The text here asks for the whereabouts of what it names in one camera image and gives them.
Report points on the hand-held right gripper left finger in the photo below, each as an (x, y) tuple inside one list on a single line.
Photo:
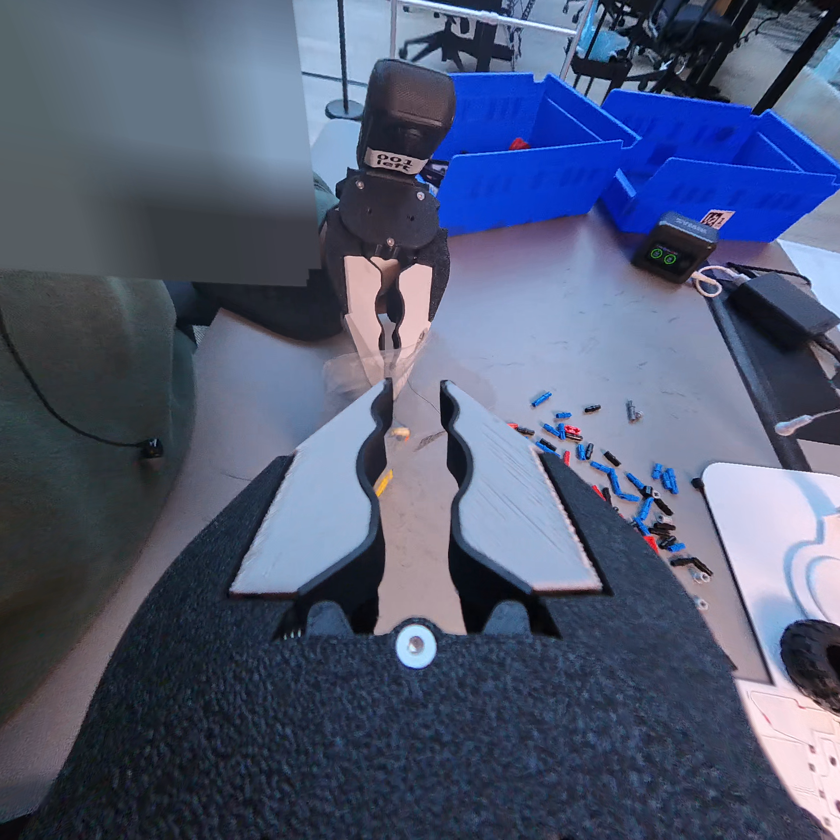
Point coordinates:
[(309, 519)]

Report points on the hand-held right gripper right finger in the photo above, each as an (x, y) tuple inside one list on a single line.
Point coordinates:
[(525, 512)]

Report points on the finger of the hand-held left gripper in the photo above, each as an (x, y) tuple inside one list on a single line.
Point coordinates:
[(361, 295), (414, 305)]

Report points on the clear plastic bag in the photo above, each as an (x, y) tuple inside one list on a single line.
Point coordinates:
[(374, 368)]

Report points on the pile of small toy parts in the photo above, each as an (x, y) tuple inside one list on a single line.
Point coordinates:
[(617, 466)]

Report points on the grey desk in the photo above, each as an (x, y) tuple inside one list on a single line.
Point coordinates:
[(551, 341)]

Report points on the black chair armrest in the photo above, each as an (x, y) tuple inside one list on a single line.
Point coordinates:
[(263, 309)]

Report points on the blue plastic bin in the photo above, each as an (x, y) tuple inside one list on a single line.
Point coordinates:
[(538, 151), (709, 164)]

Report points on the white booklet stand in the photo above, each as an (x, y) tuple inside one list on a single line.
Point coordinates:
[(775, 551)]

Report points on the black digital timer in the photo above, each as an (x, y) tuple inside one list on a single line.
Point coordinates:
[(673, 247)]

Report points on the black toy tire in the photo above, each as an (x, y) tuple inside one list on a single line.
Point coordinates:
[(814, 656)]

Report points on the black power brick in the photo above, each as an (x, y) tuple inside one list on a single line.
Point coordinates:
[(781, 305)]

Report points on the white sticker sheet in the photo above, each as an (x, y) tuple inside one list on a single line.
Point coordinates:
[(794, 748)]

